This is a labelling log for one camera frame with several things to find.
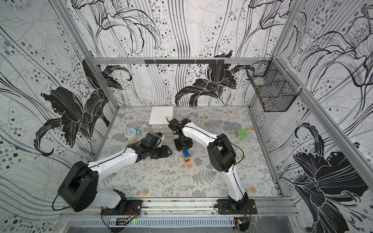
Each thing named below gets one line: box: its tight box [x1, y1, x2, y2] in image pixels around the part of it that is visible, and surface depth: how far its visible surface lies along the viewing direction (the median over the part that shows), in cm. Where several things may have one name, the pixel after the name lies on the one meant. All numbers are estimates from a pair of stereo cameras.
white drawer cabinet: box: [148, 106, 174, 137], surface depth 95 cm
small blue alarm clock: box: [124, 126, 141, 142], surface depth 100 cm
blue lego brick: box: [182, 148, 190, 158], surface depth 86 cm
